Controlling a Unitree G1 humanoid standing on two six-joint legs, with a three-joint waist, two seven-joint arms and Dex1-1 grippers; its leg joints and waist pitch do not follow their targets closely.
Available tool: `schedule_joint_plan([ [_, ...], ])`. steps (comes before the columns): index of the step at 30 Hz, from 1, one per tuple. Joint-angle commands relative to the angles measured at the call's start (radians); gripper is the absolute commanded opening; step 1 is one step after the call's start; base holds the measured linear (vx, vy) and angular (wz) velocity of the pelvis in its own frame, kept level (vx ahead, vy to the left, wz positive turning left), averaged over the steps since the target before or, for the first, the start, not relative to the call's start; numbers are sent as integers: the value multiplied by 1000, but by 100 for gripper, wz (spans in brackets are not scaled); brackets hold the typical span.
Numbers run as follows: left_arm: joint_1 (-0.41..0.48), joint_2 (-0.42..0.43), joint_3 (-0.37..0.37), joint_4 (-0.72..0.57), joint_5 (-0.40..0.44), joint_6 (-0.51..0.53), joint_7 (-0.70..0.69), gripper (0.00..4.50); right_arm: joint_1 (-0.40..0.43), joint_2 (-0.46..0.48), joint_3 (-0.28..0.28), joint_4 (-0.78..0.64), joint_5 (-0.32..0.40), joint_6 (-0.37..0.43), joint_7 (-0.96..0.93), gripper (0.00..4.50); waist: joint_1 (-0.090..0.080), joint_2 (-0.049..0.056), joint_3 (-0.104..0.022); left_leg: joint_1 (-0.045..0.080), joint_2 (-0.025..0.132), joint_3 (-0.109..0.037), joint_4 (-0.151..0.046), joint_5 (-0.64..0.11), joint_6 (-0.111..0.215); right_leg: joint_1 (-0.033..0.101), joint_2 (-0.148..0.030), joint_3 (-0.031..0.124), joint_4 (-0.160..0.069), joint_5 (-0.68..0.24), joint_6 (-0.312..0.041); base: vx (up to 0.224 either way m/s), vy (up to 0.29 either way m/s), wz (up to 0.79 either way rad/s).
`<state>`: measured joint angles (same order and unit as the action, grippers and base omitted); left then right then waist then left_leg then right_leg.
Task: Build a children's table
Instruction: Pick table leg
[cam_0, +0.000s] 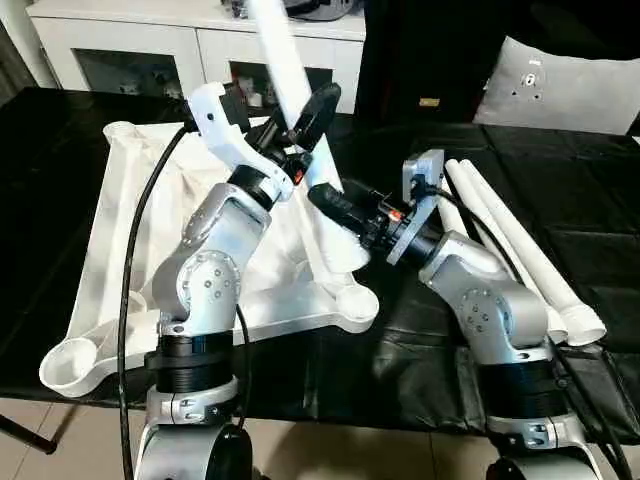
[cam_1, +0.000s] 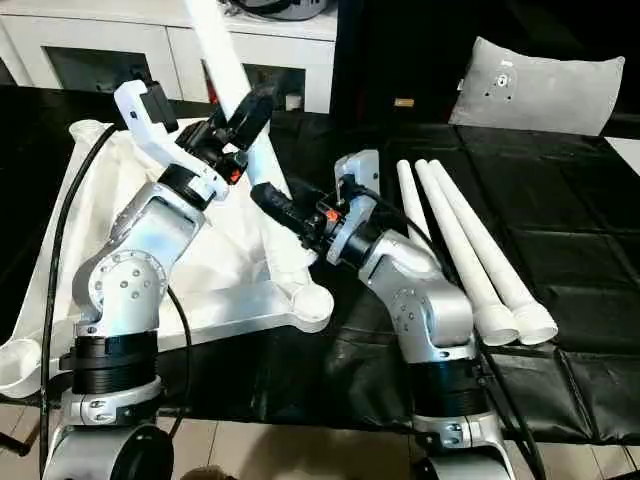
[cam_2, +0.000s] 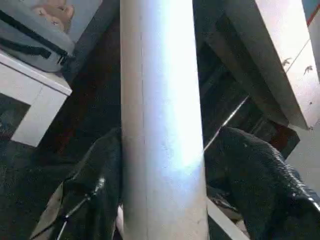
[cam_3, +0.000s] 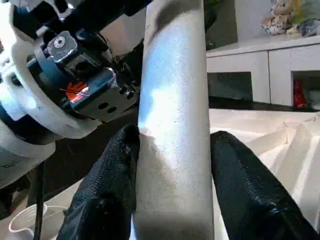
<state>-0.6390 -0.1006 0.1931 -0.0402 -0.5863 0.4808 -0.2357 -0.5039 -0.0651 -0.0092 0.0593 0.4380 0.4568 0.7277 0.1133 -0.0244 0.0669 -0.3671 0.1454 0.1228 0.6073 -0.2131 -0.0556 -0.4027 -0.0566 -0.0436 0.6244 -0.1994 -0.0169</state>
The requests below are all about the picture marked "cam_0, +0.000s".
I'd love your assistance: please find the white plastic table leg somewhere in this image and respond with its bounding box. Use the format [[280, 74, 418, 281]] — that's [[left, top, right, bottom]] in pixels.
[[446, 158, 569, 345], [248, 0, 371, 276], [438, 199, 464, 239], [463, 158, 607, 347]]

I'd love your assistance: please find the white plastic table top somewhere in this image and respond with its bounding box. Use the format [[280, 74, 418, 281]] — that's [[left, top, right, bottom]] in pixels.
[[38, 121, 380, 398]]

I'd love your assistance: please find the white glass-door cabinet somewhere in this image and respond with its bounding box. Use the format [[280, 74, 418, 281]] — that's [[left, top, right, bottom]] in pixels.
[[29, 9, 366, 119]]

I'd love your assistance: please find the grey cushion with metal fittings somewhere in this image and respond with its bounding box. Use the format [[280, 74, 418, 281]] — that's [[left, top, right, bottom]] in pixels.
[[472, 35, 640, 137]]

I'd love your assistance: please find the black table mat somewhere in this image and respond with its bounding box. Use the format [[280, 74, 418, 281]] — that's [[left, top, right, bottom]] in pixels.
[[0, 87, 640, 431]]

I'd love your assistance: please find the black metal table leg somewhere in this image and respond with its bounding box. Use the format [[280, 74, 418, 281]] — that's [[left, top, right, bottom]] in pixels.
[[0, 412, 56, 454]]

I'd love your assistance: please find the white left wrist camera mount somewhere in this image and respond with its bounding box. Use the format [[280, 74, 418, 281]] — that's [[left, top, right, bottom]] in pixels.
[[187, 82, 294, 201]]

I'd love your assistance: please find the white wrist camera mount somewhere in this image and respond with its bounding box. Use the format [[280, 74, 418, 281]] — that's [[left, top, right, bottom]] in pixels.
[[187, 82, 294, 201], [384, 148, 446, 266]]

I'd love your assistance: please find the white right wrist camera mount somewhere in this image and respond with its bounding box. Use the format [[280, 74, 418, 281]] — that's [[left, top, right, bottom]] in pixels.
[[384, 148, 446, 266]]

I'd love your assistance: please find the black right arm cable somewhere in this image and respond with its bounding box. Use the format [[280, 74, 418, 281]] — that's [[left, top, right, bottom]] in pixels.
[[414, 179, 631, 480]]

